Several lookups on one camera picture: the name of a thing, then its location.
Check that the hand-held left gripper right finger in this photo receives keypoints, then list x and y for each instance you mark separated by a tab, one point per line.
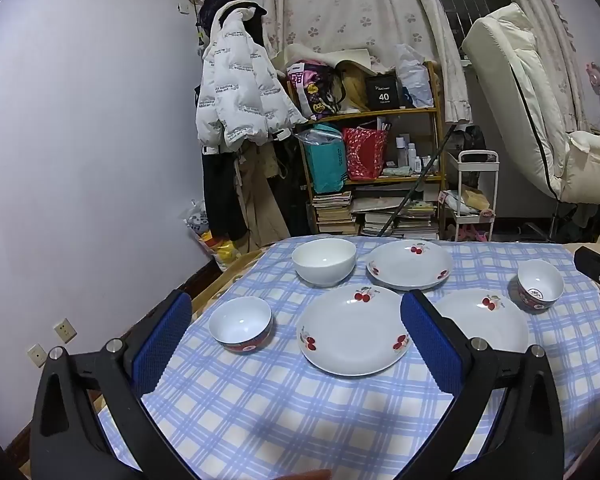
432	345

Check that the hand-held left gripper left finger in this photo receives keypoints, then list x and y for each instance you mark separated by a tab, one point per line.
162	345

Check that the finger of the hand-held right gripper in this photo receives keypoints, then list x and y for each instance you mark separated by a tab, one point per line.
597	265

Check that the small red-patterned bowl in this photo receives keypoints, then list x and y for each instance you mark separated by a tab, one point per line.
240	320
540	280

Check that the white cherry-print plate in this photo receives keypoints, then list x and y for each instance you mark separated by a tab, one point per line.
405	265
352	332
495	325

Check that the large plain white bowl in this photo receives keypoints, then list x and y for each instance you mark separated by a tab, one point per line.
325	260

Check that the person's left hand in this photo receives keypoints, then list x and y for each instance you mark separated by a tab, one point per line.
307	475

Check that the yellow plastic bag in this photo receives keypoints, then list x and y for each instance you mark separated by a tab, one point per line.
222	250

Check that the pink toys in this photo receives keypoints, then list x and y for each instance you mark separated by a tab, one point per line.
467	234

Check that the stacks of books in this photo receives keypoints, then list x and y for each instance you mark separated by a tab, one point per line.
410	220

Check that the white and blue plastic bag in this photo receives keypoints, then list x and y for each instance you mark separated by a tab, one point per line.
196	217

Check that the blue checked tablecloth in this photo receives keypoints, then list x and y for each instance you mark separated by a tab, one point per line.
280	410

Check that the brown paper bag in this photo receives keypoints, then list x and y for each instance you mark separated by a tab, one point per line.
475	199

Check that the black hanging pants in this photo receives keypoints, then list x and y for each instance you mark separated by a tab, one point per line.
222	195

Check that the white trolley cart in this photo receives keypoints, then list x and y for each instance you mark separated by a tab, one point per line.
475	156

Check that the stack of old books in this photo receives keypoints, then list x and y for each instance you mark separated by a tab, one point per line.
332	212

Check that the black rod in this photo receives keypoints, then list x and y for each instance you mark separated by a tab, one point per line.
420	175

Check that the beige hanging coat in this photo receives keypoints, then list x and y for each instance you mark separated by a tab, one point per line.
262	200

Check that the black backpack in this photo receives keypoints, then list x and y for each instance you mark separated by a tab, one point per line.
472	137

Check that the pink desk fan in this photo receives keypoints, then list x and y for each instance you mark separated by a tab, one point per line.
597	77

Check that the row of white bottles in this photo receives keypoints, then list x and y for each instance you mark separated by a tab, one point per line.
410	152

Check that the red patterned bag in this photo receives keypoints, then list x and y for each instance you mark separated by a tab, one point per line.
364	155

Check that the black hanging garment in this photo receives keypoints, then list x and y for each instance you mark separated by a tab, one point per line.
295	185

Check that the teal shopping bag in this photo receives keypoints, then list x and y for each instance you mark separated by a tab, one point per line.
327	165

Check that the cream recliner chair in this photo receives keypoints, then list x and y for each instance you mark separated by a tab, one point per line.
505	70

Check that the wooden shelf unit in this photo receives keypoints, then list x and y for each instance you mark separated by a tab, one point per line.
432	110

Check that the small clear plastic bag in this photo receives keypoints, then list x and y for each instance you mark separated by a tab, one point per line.
320	134

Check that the ruffled cream curtain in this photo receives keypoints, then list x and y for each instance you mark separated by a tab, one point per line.
560	25

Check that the black box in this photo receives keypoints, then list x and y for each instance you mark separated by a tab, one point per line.
382	91

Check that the large clear plastic bag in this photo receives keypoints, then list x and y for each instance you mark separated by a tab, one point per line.
414	75

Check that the yellow-brown bag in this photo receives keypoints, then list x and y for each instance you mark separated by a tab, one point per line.
354	90

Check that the white printed puffer jacket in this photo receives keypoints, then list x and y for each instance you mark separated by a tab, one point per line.
245	90

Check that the colourful printed bag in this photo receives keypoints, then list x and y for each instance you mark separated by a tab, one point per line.
310	90

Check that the cream foam sheet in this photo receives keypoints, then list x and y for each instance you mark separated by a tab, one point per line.
340	56

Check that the floral cream curtain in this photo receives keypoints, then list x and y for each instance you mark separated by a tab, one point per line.
350	10

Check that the wall socket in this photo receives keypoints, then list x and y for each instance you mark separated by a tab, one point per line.
37	355
65	330

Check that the small wall switch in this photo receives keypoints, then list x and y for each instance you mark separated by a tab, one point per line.
183	8

